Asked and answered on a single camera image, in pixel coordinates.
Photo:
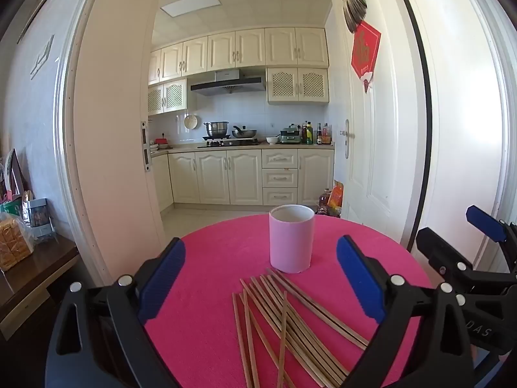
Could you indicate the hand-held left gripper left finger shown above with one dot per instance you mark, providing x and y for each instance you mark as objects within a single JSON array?
[{"x": 161, "y": 283}]

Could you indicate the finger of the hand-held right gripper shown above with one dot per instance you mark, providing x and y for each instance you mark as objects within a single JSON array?
[
  {"x": 444, "y": 256},
  {"x": 484, "y": 220}
]

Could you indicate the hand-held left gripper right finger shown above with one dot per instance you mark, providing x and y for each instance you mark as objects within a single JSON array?
[{"x": 359, "y": 279}]

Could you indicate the pink cup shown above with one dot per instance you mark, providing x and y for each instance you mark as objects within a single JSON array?
[{"x": 291, "y": 246}]

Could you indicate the group of wooden chopsticks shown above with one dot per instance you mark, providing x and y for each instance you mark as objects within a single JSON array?
[{"x": 282, "y": 331}]

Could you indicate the person's right hand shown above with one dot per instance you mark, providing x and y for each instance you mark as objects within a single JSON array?
[{"x": 490, "y": 357}]

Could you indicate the pink round table cover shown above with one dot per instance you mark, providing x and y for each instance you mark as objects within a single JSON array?
[{"x": 210, "y": 258}]

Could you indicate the orange snack bag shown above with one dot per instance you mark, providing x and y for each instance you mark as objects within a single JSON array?
[{"x": 336, "y": 196}]

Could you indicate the cream cabinet drawer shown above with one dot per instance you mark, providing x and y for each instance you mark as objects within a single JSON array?
[
  {"x": 280, "y": 197},
  {"x": 280, "y": 159},
  {"x": 280, "y": 178}
]

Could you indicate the cream base cabinets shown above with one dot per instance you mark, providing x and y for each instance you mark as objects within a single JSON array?
[{"x": 214, "y": 178}]

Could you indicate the dark wooden side cabinet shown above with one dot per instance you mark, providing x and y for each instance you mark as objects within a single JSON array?
[{"x": 36, "y": 275}]

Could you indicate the white door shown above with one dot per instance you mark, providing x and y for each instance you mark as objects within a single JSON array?
[{"x": 375, "y": 149}]

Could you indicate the clear plastic box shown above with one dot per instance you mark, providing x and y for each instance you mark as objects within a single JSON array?
[{"x": 40, "y": 218}]

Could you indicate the metal door lock plate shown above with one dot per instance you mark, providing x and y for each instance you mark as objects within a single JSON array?
[{"x": 145, "y": 145}]

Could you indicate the red pot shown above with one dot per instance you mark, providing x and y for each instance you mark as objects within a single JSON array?
[{"x": 162, "y": 143}]

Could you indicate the bag of sliced bread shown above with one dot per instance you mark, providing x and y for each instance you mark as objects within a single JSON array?
[{"x": 14, "y": 242}]

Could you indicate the yellow-green oil bottle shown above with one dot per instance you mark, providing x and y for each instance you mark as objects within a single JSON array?
[{"x": 309, "y": 134}]

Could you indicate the black gas stove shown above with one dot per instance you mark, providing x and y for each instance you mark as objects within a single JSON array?
[{"x": 230, "y": 142}]

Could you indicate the green electric cooker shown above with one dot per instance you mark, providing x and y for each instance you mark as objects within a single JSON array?
[{"x": 290, "y": 136}]

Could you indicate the steel stockpot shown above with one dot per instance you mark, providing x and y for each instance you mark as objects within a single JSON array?
[{"x": 217, "y": 129}]

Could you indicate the white bowl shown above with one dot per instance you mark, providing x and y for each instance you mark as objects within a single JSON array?
[{"x": 272, "y": 140}]

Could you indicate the green packet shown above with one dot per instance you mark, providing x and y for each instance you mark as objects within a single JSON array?
[{"x": 12, "y": 209}]

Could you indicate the black wok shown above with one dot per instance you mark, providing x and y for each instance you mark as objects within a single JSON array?
[{"x": 245, "y": 132}]

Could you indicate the cream lattice-door cabinet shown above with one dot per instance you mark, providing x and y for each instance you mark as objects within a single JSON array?
[
  {"x": 298, "y": 85},
  {"x": 167, "y": 97}
]

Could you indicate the red paper door decoration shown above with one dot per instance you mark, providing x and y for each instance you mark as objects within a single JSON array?
[{"x": 365, "y": 50}]

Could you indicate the steel range hood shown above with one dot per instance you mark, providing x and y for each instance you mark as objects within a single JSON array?
[{"x": 228, "y": 84}]

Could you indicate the feather fan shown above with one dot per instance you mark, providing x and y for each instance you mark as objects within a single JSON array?
[{"x": 355, "y": 6}]

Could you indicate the white ceiling light panel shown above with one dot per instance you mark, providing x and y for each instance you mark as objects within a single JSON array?
[{"x": 195, "y": 4}]

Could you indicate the round wall plate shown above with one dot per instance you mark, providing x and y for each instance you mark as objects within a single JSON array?
[{"x": 190, "y": 122}]

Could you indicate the cream upper wall cabinets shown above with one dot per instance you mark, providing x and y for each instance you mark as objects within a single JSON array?
[{"x": 250, "y": 48}]

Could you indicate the white wall ornament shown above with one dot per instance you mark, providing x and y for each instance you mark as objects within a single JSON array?
[{"x": 42, "y": 58}]

